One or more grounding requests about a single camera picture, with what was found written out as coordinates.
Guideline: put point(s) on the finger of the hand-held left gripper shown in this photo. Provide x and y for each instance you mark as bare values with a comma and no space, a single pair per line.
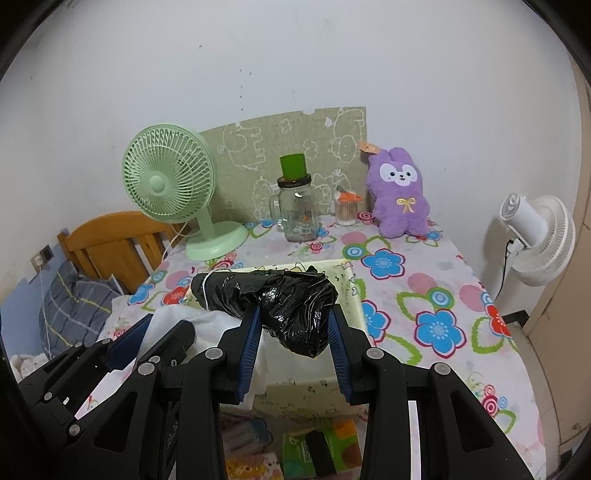
173,339
125,344

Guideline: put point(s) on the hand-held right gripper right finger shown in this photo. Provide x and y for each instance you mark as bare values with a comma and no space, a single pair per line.
339,355

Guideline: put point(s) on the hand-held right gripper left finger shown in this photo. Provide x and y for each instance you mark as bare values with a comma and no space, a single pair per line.
247,355

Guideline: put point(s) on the cream cartoon fabric basket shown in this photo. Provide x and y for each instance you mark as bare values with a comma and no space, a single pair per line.
355,314

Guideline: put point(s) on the black plastic bag bundle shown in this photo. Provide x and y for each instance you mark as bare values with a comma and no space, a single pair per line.
286,300

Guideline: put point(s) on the green tissue pack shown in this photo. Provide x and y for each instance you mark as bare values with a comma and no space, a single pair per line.
341,438

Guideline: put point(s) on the white fluffy cloth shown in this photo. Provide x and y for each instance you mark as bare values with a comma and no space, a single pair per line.
25,367

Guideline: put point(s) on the grey plaid pillow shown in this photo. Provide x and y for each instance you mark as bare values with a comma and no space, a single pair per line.
78,309

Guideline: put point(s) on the pink striped tissue pack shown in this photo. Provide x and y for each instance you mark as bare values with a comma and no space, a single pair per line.
249,431

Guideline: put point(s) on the toothpick jar with orange lid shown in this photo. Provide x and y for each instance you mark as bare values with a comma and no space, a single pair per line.
347,210

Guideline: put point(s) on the glass mug jar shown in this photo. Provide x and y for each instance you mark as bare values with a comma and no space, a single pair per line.
298,212

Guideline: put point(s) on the green desk fan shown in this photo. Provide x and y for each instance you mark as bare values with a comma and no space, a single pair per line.
159,182

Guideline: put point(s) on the purple plush bunny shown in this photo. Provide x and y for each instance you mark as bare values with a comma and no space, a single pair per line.
399,203

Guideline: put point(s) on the green plastic cup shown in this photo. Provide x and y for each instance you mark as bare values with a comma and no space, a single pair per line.
293,167

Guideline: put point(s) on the green patterned board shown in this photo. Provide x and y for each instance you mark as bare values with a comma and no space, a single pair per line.
258,152

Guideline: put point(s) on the white standing fan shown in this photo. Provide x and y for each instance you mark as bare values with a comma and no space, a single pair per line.
549,240

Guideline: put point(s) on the wall socket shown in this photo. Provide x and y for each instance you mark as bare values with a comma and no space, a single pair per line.
41,257

